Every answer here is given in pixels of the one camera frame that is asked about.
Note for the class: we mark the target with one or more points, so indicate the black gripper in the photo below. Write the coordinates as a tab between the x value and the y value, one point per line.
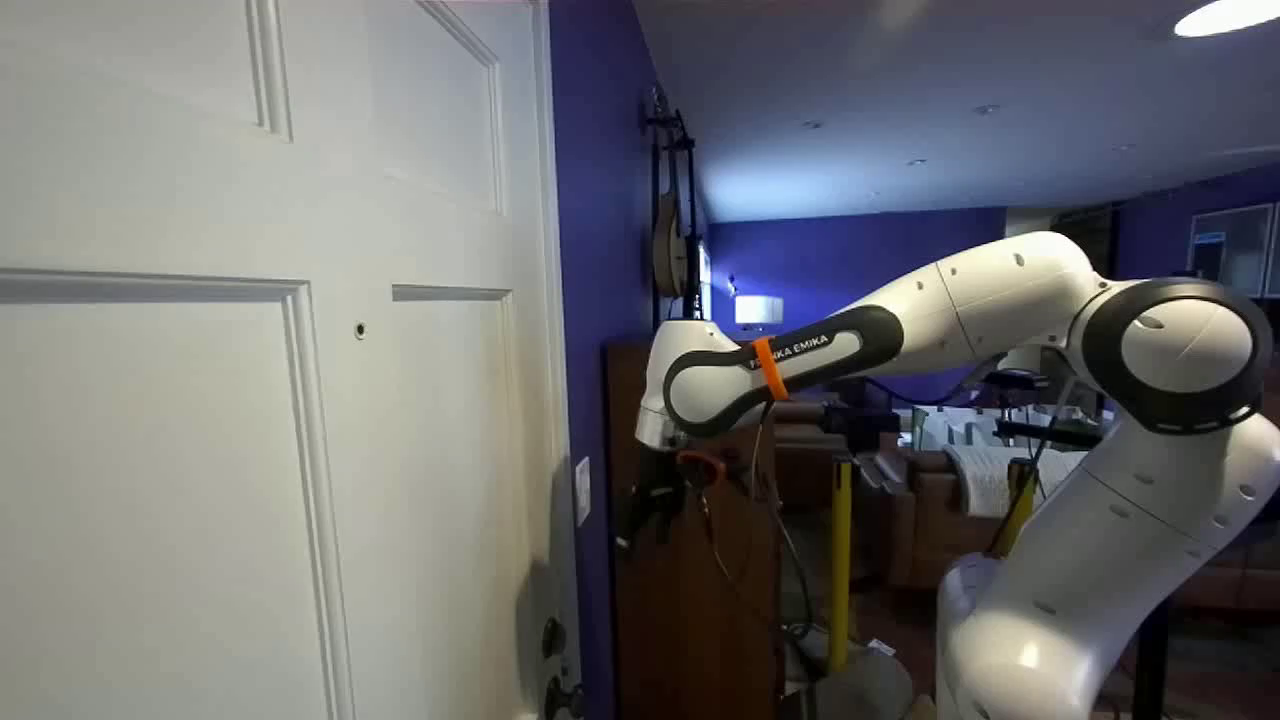
660	483

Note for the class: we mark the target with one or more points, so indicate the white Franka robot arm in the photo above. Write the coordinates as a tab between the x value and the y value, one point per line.
1000	295

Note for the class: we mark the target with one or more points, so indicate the brown wooden shelf unit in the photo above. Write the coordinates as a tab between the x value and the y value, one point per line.
693	626

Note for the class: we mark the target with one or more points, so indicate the dark deadbolt door knob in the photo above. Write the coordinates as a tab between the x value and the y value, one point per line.
552	638

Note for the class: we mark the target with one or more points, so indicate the dark round door knob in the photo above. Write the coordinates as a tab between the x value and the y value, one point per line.
560	697

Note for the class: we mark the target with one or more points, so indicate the small dark door peephole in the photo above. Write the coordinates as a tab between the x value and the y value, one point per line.
363	327

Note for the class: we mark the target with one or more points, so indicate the white panelled door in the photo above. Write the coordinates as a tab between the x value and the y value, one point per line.
160	466

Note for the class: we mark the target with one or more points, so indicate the yellow stand pole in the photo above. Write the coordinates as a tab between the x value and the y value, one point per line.
1018	506
841	561

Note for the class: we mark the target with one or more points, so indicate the grey stand base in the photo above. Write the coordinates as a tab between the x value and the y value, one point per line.
861	686

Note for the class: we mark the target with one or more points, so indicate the white cloth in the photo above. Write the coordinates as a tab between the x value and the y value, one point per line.
995	483

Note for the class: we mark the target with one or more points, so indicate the glass fronted cabinet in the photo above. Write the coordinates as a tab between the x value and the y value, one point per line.
1229	253

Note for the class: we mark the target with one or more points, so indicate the oval ceiling light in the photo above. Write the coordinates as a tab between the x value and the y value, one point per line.
1224	18

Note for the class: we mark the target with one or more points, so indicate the white wall light switch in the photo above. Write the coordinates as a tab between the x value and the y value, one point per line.
581	486

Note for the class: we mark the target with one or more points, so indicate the black camera on stand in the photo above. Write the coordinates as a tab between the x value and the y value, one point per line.
1047	435
861	416

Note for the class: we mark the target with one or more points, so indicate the black metal wall decoration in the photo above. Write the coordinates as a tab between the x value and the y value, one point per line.
671	203

